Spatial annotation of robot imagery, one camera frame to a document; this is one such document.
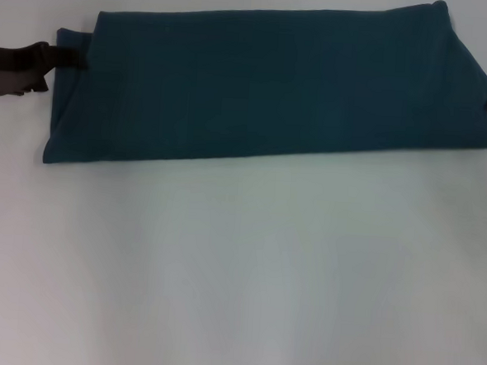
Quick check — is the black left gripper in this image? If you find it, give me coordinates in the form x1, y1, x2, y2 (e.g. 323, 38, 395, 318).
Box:
0, 38, 92, 102

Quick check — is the teal t-shirt with beige print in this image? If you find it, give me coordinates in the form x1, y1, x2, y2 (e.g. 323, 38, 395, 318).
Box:
40, 0, 487, 192

